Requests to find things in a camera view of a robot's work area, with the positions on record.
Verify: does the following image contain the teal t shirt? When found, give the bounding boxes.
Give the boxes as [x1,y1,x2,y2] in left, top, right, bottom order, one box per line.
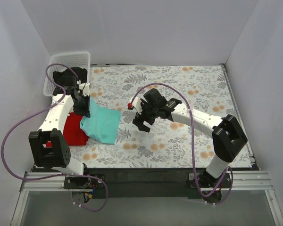
[80,98,121,145]

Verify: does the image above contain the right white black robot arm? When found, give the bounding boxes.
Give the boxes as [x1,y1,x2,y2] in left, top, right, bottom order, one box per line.
[127,89,248,187]

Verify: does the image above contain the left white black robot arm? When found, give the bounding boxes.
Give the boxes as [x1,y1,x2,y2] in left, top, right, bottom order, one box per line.
[29,72,91,188]

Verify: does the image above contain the red folded t shirt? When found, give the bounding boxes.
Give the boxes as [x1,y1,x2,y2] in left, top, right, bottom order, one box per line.
[63,113,88,146]

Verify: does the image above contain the black crumpled t shirt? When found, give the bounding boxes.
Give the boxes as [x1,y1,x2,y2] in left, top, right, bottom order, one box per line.
[53,67,87,88]

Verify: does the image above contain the floral patterned table cloth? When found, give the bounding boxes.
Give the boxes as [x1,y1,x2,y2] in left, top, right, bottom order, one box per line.
[35,65,253,169]

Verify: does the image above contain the white plastic basket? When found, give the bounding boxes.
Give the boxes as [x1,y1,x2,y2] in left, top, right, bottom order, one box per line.
[43,51,91,97]

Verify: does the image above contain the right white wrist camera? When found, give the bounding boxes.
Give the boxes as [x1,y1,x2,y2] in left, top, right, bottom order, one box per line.
[127,97,142,114]

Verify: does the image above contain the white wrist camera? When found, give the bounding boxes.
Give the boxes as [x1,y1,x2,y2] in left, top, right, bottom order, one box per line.
[79,83,90,97]
[127,97,142,114]

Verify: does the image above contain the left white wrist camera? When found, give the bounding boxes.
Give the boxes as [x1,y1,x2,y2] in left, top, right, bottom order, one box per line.
[79,83,90,97]

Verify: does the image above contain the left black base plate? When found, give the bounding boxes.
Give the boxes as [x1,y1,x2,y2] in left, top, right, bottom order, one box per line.
[63,174,106,189]

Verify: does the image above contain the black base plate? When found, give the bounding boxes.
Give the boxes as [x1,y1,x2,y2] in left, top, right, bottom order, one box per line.
[186,173,231,188]
[63,174,106,189]

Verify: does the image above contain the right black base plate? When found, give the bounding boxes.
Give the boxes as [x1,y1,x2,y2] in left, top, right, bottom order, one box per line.
[186,173,231,188]

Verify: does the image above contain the aluminium frame rail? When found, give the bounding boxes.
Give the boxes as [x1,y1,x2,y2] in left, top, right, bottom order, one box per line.
[21,169,273,191]

